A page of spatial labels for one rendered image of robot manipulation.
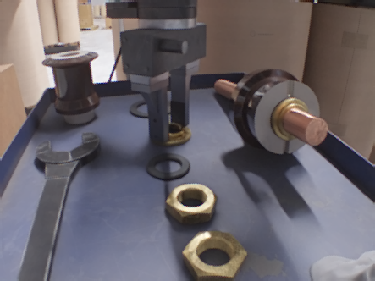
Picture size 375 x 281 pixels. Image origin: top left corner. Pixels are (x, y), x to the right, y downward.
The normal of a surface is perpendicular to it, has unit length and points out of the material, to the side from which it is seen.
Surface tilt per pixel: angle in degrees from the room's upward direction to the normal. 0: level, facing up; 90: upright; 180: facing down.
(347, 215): 0
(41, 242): 0
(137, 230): 0
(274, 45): 90
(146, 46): 90
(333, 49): 90
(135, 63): 90
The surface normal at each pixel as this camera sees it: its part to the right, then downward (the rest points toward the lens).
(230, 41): -0.18, 0.48
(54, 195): 0.00, -0.87
